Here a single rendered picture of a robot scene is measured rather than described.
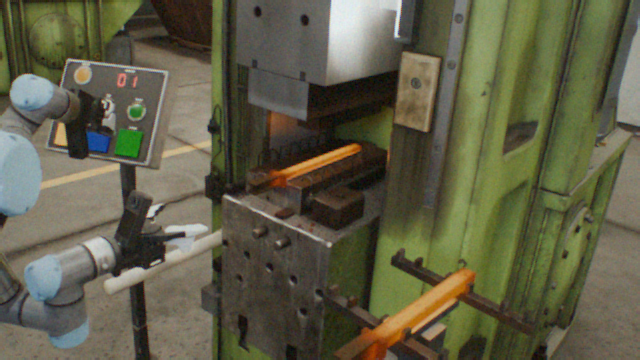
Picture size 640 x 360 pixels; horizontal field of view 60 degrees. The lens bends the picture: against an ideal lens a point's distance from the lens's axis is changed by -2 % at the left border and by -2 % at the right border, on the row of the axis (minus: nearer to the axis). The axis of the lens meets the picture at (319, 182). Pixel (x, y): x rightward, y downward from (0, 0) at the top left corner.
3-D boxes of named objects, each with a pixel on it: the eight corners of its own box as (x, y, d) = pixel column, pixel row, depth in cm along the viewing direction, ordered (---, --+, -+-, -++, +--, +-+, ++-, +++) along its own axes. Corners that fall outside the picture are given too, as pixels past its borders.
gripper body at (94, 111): (113, 103, 142) (86, 89, 130) (105, 136, 141) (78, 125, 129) (87, 99, 143) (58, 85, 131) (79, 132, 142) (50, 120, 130)
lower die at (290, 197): (299, 215, 146) (301, 185, 142) (245, 191, 157) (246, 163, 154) (387, 174, 177) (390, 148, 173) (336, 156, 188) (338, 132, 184)
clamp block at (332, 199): (337, 232, 139) (339, 208, 137) (310, 220, 144) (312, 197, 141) (364, 216, 148) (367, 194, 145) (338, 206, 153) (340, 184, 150)
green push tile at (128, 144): (137, 157, 158) (142, 131, 158) (113, 153, 159) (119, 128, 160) (139, 158, 159) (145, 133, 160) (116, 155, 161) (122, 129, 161)
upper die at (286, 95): (306, 121, 136) (308, 82, 132) (247, 103, 147) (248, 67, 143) (397, 94, 166) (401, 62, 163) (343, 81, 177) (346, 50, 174)
